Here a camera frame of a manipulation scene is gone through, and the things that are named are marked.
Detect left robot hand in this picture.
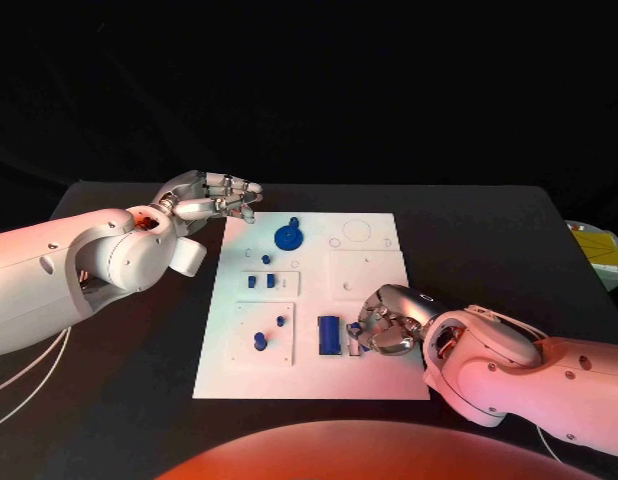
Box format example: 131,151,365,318
148,169,264,236

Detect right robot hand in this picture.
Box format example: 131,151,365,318
344,283,450,357

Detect thin blue cylinder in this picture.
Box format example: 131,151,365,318
349,321,370,356

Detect white task board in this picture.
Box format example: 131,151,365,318
190,211,431,401

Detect long blue cylinder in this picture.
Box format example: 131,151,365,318
316,315,341,357

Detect blue gear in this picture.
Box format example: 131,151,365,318
272,225,307,251

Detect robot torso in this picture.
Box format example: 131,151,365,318
153,419,605,480

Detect yellow and white machine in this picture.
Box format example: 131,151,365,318
564,219,618,293

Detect white cable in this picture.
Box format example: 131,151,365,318
0,326,73,447
0,326,70,411
535,425,564,465

